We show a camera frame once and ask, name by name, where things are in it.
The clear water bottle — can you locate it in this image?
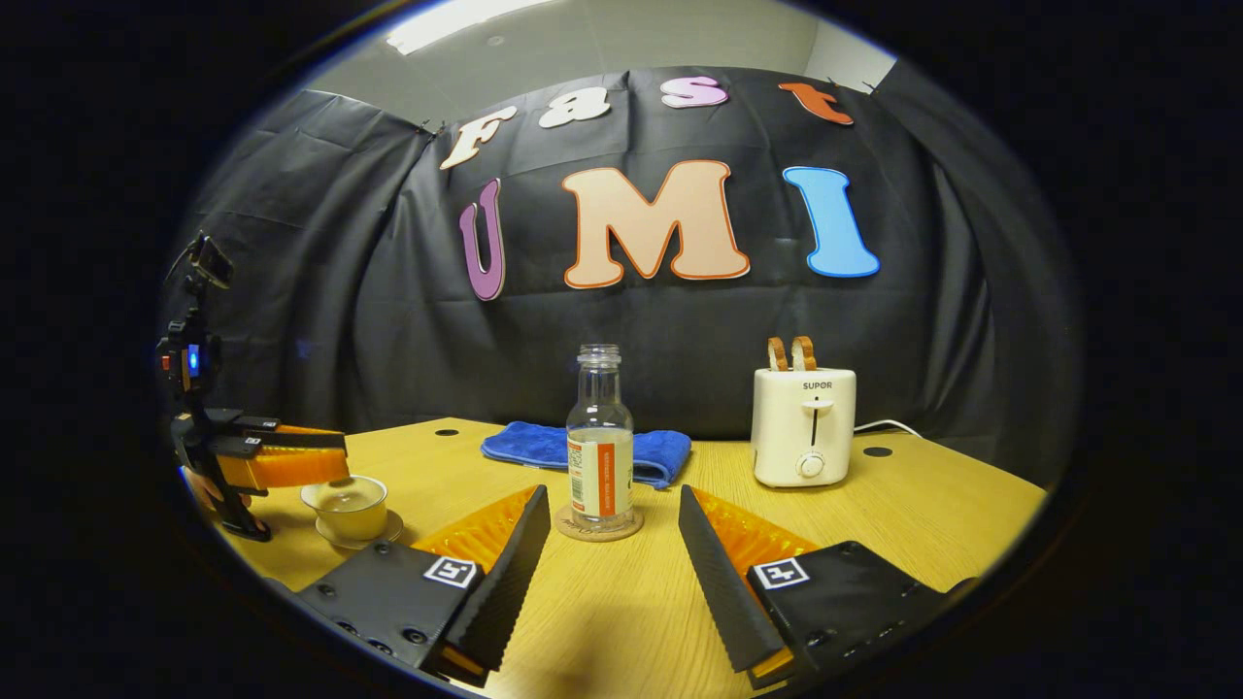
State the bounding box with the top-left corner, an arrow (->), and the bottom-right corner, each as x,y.
566,344 -> 635,530

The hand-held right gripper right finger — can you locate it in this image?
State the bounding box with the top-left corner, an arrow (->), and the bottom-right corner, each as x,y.
678,484 -> 957,690

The blue folded towel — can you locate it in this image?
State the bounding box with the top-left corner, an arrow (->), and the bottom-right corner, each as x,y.
481,420 -> 692,490

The black backdrop cloth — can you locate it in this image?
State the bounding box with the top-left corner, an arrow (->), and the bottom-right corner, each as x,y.
160,63 -> 1084,486

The white toaster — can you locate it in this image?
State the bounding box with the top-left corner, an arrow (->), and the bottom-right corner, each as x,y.
751,367 -> 857,488

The cream teacup lid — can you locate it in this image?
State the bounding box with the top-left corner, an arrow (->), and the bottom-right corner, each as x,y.
313,483 -> 382,514

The cream teacup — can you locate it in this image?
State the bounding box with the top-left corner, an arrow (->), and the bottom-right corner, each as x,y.
300,475 -> 389,542

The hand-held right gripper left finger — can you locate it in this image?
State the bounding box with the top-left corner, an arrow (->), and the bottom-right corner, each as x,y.
296,484 -> 552,685

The round cork coaster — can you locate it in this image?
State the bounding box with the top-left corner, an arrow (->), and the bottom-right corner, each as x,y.
554,505 -> 645,543

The cream saucer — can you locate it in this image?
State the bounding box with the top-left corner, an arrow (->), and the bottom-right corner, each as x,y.
314,510 -> 405,550

